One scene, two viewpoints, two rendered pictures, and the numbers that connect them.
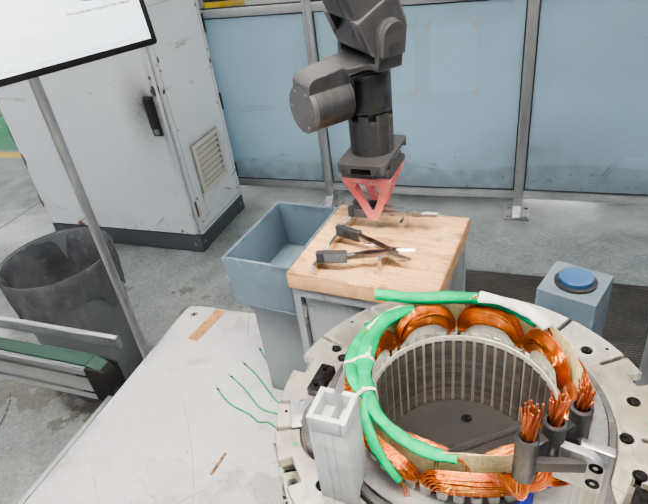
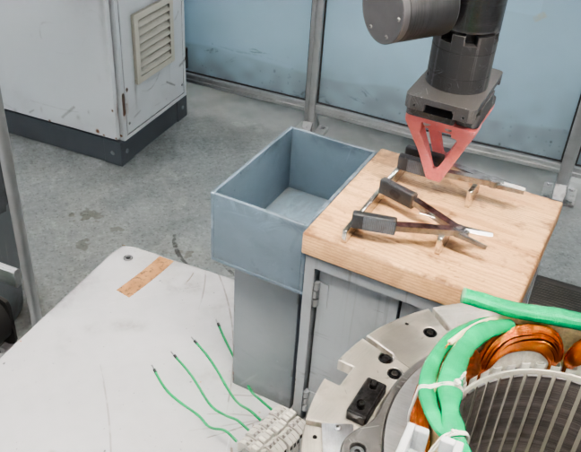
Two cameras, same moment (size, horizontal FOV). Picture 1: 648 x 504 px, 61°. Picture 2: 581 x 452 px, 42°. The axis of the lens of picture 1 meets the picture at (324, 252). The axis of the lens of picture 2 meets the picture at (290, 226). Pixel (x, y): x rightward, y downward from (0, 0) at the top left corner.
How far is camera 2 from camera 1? 10 cm
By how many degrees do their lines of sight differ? 3
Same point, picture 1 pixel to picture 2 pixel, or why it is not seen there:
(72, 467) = not seen: outside the picture
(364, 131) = (456, 56)
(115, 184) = (14, 47)
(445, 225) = (529, 206)
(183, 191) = (109, 76)
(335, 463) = not seen: outside the picture
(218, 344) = (160, 307)
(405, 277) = (472, 271)
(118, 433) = (7, 408)
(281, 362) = (255, 351)
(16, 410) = not seen: outside the picture
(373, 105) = (479, 21)
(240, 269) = (234, 214)
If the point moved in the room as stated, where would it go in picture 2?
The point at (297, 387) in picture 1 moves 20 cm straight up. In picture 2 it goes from (330, 404) to (365, 132)
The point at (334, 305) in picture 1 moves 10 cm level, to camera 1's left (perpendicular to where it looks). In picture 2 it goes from (359, 290) to (254, 285)
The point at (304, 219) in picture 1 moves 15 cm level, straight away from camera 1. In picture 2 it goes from (324, 159) to (316, 99)
